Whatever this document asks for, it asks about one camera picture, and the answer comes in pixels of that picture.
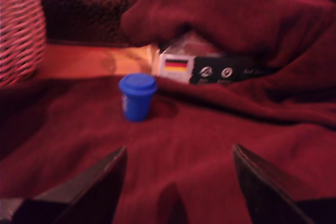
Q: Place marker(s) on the blue coffee capsule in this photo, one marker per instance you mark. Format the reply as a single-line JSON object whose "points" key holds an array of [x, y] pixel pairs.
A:
{"points": [[137, 100]]}

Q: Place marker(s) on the dark red cloth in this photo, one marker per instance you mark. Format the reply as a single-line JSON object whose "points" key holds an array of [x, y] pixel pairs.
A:
{"points": [[197, 134]]}

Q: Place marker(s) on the box with German flag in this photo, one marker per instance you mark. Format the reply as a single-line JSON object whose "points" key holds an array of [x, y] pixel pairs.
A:
{"points": [[176, 66]]}

